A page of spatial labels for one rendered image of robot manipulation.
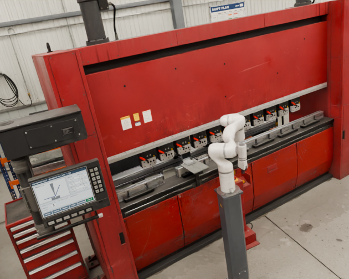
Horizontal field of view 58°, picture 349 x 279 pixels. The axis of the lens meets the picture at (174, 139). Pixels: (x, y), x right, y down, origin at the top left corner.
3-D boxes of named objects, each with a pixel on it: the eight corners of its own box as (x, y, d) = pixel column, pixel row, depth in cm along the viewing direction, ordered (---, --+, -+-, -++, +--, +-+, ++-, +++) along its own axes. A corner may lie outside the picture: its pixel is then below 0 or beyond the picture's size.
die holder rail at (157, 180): (118, 202, 295) (116, 194, 291) (117, 200, 300) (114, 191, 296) (165, 183, 315) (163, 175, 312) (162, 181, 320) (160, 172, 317)
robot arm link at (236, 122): (217, 160, 248) (237, 161, 241) (214, 149, 241) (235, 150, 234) (229, 123, 283) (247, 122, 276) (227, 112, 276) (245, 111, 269)
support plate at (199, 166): (194, 174, 298) (194, 172, 298) (180, 165, 321) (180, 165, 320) (209, 168, 306) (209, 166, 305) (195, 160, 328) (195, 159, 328)
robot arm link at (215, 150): (231, 174, 245) (228, 146, 237) (209, 173, 253) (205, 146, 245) (235, 167, 255) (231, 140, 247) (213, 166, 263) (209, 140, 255)
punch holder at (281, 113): (280, 117, 371) (279, 103, 365) (274, 115, 378) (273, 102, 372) (288, 113, 377) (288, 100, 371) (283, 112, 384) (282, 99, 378)
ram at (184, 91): (103, 165, 277) (80, 76, 250) (101, 163, 284) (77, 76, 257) (327, 86, 400) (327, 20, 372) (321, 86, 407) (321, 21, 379)
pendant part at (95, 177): (45, 229, 206) (27, 181, 193) (44, 220, 216) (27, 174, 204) (111, 205, 220) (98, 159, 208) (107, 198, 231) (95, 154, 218)
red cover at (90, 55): (77, 67, 245) (72, 48, 241) (75, 66, 254) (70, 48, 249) (328, 14, 368) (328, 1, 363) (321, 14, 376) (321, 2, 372)
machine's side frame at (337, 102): (340, 180, 427) (344, -2, 347) (290, 161, 498) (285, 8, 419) (351, 174, 437) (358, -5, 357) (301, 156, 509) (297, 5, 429)
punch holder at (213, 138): (211, 143, 330) (209, 128, 324) (206, 141, 337) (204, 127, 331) (222, 138, 336) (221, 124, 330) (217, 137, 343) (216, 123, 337)
